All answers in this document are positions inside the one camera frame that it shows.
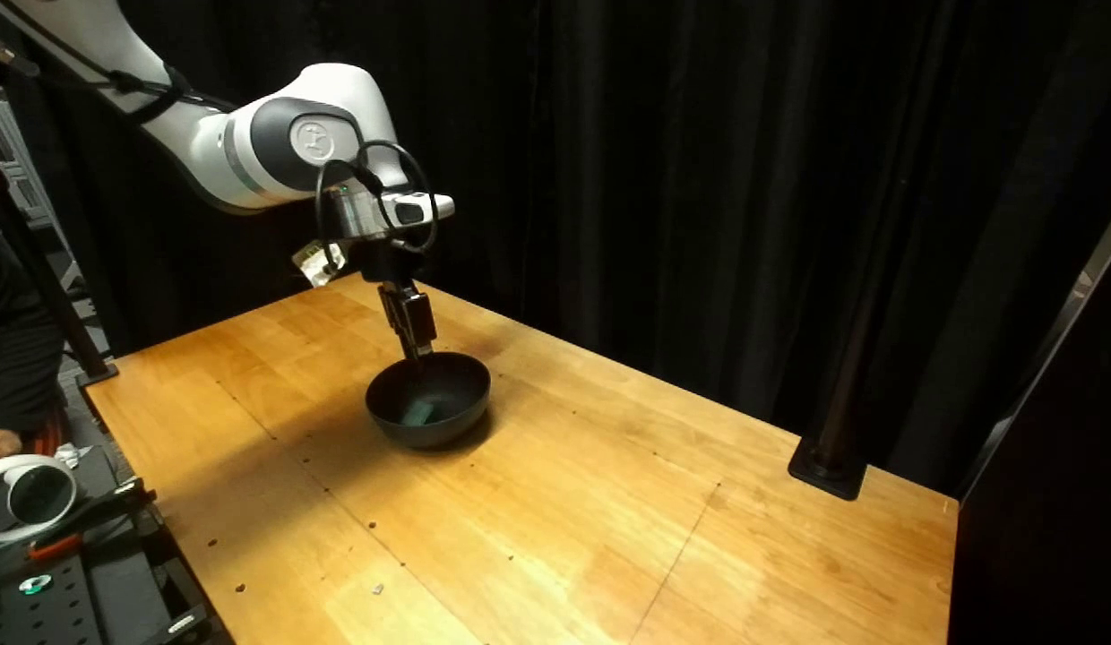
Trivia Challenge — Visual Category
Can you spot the black panel right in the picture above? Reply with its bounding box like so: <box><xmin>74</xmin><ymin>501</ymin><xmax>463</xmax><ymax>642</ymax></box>
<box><xmin>947</xmin><ymin>220</ymin><xmax>1111</xmax><ymax>645</ymax></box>

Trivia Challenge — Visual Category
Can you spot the white VR headset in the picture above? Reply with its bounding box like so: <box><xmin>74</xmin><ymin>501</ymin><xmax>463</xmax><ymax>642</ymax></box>
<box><xmin>0</xmin><ymin>456</ymin><xmax>78</xmax><ymax>543</ymax></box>

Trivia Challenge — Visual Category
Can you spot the small green block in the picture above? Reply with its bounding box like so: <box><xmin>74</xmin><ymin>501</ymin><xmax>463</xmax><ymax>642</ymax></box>
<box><xmin>401</xmin><ymin>400</ymin><xmax>438</xmax><ymax>427</ymax></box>

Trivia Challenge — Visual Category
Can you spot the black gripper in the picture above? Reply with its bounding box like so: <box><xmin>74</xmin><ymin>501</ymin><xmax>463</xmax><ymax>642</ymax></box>
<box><xmin>293</xmin><ymin>179</ymin><xmax>456</xmax><ymax>359</ymax></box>

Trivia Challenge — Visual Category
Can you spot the black bowl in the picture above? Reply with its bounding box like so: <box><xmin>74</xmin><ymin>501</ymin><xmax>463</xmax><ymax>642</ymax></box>
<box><xmin>365</xmin><ymin>352</ymin><xmax>491</xmax><ymax>449</ymax></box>

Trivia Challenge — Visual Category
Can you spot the person in dark clothes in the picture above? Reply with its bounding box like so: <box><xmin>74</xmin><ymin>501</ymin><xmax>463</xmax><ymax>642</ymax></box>
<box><xmin>0</xmin><ymin>237</ymin><xmax>63</xmax><ymax>458</ymax></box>

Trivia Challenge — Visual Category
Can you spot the black looped cable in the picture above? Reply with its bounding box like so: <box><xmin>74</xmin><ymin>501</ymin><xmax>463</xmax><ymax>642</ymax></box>
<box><xmin>313</xmin><ymin>137</ymin><xmax>442</xmax><ymax>279</ymax></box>

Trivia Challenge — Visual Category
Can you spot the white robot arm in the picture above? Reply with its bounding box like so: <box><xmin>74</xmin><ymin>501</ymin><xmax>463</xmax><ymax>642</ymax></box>
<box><xmin>0</xmin><ymin>0</ymin><xmax>456</xmax><ymax>287</ymax></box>

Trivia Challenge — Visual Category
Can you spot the orange handled tool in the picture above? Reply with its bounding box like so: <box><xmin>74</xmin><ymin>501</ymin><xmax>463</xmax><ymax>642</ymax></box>
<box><xmin>25</xmin><ymin>533</ymin><xmax>85</xmax><ymax>562</ymax></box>

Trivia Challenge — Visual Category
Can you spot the black perforated side shelf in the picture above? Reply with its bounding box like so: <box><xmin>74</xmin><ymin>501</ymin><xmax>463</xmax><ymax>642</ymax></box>
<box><xmin>0</xmin><ymin>418</ymin><xmax>234</xmax><ymax>645</ymax></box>

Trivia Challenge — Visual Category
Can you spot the black pole with base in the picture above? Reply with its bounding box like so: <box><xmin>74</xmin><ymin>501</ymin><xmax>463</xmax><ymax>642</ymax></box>
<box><xmin>787</xmin><ymin>0</ymin><xmax>941</xmax><ymax>501</ymax></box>

